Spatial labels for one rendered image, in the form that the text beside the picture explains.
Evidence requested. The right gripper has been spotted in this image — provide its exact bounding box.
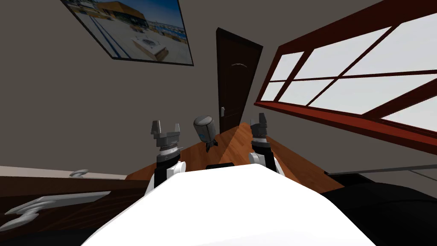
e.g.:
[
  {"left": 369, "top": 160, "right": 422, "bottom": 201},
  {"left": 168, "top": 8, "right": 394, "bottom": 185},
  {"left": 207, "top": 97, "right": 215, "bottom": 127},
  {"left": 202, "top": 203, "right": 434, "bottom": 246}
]
[{"left": 250, "top": 112, "right": 269, "bottom": 139}]

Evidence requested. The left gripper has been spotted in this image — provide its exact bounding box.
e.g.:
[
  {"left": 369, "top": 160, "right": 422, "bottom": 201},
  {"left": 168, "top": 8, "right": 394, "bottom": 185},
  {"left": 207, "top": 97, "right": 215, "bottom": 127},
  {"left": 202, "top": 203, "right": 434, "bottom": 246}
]
[{"left": 151, "top": 120, "right": 181, "bottom": 148}]

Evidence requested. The grey cylinder with black base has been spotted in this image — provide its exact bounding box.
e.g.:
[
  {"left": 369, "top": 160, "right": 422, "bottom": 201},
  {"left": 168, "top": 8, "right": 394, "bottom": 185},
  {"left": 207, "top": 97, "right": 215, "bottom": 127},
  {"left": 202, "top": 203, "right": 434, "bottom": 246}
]
[{"left": 193, "top": 116, "right": 219, "bottom": 153}]

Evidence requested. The black panelled door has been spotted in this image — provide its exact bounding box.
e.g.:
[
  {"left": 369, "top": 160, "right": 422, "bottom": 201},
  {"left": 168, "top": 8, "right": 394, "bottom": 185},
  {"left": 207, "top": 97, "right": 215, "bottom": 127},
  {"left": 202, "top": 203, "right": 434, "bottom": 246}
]
[{"left": 215, "top": 27, "right": 264, "bottom": 135}]

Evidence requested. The red framed window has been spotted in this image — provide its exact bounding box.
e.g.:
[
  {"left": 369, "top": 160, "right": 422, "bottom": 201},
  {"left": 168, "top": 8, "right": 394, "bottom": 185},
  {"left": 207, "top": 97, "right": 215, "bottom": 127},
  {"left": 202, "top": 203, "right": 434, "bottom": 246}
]
[{"left": 254, "top": 0, "right": 437, "bottom": 156}]

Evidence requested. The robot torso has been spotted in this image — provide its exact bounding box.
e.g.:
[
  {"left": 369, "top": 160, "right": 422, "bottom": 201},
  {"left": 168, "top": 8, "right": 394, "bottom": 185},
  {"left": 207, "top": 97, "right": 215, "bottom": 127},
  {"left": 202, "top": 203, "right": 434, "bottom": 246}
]
[{"left": 81, "top": 163, "right": 376, "bottom": 246}]

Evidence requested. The dark brown door leaf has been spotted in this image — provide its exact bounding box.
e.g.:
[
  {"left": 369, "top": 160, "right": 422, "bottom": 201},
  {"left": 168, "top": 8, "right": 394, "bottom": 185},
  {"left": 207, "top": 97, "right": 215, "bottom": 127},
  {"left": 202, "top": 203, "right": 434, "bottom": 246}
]
[{"left": 0, "top": 166, "right": 155, "bottom": 240}]

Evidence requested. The framed landscape wall picture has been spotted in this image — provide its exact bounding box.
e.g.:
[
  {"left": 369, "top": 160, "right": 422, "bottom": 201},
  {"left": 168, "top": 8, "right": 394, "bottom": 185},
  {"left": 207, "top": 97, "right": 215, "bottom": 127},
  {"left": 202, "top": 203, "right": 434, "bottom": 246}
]
[{"left": 61, "top": 0, "right": 195, "bottom": 67}]

